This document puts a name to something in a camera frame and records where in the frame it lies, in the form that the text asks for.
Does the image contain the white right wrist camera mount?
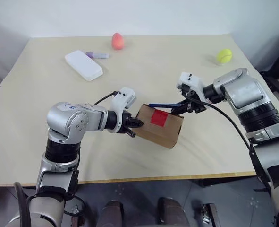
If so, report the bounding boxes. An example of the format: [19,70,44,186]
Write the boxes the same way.
[176,72,210,103]

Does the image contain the thick black hose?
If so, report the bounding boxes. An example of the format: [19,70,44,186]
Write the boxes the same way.
[13,181,32,227]

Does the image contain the pink peach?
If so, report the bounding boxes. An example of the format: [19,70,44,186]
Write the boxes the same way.
[111,32,126,51]

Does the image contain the red tape patch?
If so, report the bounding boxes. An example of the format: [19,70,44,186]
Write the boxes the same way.
[150,110,169,127]

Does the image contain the white rectangular case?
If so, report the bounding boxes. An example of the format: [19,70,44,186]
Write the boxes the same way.
[64,49,104,82]

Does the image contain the dark rounded shape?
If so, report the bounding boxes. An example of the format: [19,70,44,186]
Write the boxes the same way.
[99,200,125,227]
[158,197,189,227]

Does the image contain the purple capped tube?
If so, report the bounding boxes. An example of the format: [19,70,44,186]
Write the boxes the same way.
[85,51,110,59]

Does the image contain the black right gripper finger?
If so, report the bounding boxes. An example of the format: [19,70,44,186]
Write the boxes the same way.
[172,105,192,116]
[170,100,190,112]

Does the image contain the small metal latch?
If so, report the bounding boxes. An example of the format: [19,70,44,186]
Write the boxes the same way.
[202,203,217,224]

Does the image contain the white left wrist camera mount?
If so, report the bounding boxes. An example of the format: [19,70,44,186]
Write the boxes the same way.
[106,87,137,133]

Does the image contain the brown cardboard box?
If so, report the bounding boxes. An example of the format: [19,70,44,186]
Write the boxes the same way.
[131,103,185,149]

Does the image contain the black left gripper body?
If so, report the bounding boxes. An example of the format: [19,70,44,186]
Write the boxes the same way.
[118,110,133,134]

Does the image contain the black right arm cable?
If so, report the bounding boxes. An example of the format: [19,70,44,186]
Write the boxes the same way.
[185,93,272,190]

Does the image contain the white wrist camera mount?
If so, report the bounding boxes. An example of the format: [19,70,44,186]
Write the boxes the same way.
[106,87,137,133]
[176,72,210,103]

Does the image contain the yellow tennis ball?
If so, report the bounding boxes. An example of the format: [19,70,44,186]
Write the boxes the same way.
[216,49,233,64]

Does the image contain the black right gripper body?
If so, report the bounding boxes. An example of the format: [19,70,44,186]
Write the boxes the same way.
[181,84,206,114]

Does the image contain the black chair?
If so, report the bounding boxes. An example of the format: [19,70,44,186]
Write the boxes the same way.
[259,70,279,104]

